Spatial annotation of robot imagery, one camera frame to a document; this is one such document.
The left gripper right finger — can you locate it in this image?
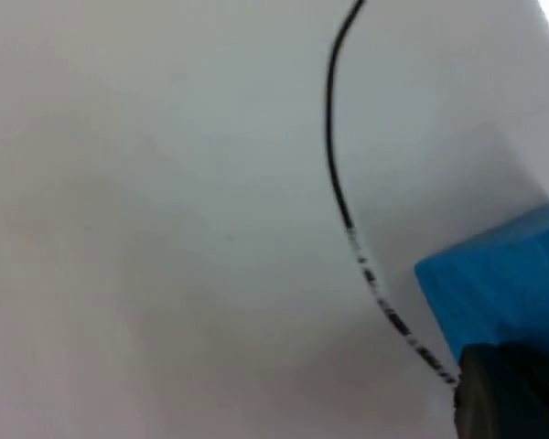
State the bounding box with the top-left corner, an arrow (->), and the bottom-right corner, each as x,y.
496,340 -> 549,439

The blue cube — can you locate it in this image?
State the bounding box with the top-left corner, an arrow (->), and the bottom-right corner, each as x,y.
414,197 -> 549,367

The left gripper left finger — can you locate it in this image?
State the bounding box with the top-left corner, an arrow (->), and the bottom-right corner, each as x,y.
452,343 -> 513,439

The grey-framed whiteboard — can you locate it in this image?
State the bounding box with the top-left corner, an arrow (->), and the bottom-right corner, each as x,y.
0,0 -> 549,439

